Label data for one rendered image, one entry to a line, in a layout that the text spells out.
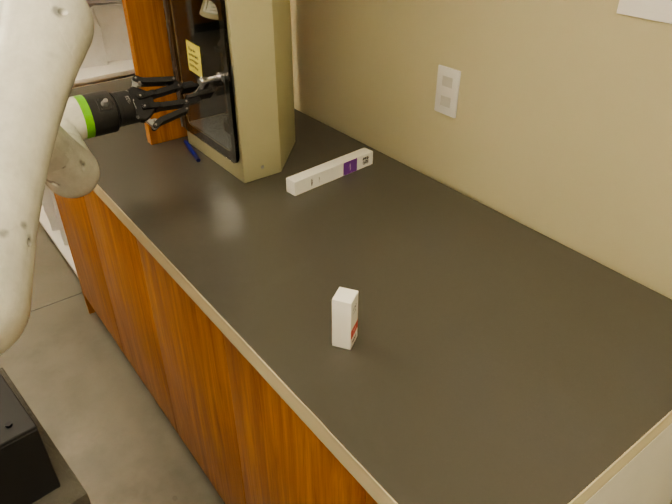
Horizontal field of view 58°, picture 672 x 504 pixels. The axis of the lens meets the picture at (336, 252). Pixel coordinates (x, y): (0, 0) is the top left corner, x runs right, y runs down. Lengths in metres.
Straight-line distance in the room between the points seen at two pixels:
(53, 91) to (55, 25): 0.09
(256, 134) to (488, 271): 0.66
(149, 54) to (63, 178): 0.60
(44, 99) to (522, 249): 0.94
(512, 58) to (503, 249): 0.40
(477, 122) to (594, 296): 0.50
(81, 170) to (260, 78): 0.47
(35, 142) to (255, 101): 0.79
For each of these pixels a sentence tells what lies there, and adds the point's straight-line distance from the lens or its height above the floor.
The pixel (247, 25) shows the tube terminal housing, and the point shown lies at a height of 1.32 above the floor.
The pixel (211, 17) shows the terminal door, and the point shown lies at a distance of 1.47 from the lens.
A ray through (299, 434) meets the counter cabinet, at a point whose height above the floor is 0.79.
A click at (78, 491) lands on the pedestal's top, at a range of 0.92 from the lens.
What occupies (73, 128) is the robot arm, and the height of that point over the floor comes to 1.17.
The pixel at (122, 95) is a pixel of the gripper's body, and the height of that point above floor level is 1.20.
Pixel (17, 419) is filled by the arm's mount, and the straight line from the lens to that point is 0.87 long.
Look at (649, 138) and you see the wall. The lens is 1.26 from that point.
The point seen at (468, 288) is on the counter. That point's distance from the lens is 1.20.
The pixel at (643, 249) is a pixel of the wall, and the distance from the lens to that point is 1.33.
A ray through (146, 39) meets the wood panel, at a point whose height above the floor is 1.23.
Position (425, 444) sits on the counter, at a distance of 0.91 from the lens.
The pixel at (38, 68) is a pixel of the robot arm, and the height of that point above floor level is 1.42.
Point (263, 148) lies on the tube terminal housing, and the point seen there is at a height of 1.02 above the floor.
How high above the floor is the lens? 1.64
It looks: 34 degrees down
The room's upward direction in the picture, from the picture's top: straight up
